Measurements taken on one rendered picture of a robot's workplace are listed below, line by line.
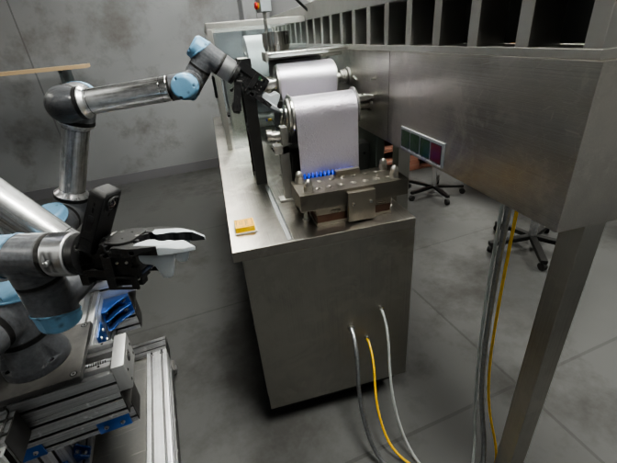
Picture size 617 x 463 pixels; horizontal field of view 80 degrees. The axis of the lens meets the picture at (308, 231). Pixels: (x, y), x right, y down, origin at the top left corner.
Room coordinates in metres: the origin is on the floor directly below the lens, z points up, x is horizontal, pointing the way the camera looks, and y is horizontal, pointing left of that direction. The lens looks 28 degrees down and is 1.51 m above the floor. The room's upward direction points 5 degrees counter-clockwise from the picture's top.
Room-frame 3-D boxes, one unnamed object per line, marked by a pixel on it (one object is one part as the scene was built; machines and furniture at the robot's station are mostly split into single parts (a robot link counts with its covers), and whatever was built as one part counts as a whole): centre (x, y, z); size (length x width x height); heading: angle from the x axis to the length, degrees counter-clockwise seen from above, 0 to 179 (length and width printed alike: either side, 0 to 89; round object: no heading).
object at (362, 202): (1.18, -0.19, 0.97); 0.10 x 0.03 x 0.11; 102
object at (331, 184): (1.27, -0.16, 1.00); 0.40 x 0.16 x 0.06; 102
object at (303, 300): (2.34, 0.18, 0.43); 2.52 x 0.64 x 0.86; 12
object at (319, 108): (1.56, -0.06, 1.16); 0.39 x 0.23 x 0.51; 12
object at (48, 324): (0.57, 0.48, 1.12); 0.11 x 0.08 x 0.11; 173
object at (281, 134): (1.44, 0.08, 1.05); 0.06 x 0.05 x 0.31; 102
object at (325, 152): (1.38, -0.11, 1.09); 0.23 x 0.01 x 0.18; 102
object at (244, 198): (2.34, 0.19, 0.88); 2.52 x 0.66 x 0.04; 12
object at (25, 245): (0.56, 0.49, 1.21); 0.11 x 0.08 x 0.09; 83
